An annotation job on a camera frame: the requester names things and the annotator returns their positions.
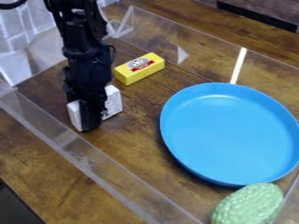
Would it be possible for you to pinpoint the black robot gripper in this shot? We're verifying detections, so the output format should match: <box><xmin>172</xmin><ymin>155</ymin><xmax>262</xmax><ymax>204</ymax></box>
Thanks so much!
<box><xmin>43</xmin><ymin>0</ymin><xmax>116</xmax><ymax>131</ymax></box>

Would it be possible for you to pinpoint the white speckled block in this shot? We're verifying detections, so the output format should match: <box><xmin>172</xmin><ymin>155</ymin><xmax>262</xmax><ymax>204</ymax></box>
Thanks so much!
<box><xmin>67</xmin><ymin>85</ymin><xmax>123</xmax><ymax>132</ymax></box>

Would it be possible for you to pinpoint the blue round tray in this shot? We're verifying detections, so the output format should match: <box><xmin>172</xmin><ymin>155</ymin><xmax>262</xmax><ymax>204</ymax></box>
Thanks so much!
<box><xmin>160</xmin><ymin>83</ymin><xmax>299</xmax><ymax>186</ymax></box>

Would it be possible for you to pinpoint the yellow toy block with label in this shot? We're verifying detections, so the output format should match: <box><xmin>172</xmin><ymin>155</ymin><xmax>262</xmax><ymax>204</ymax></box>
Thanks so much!
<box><xmin>115</xmin><ymin>52</ymin><xmax>164</xmax><ymax>86</ymax></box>

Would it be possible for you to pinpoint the black bar on table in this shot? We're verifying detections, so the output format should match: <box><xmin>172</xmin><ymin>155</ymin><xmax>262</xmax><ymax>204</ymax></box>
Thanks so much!
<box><xmin>216</xmin><ymin>0</ymin><xmax>299</xmax><ymax>33</ymax></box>

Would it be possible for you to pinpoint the green bumpy toy vegetable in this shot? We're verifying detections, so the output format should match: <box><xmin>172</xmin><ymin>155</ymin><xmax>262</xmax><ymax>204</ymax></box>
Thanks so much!
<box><xmin>209</xmin><ymin>183</ymin><xmax>284</xmax><ymax>224</ymax></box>

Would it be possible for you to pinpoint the clear acrylic enclosure wall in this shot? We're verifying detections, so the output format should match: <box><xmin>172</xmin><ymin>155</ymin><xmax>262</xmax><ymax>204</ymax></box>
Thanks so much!
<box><xmin>0</xmin><ymin>0</ymin><xmax>299</xmax><ymax>224</ymax></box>

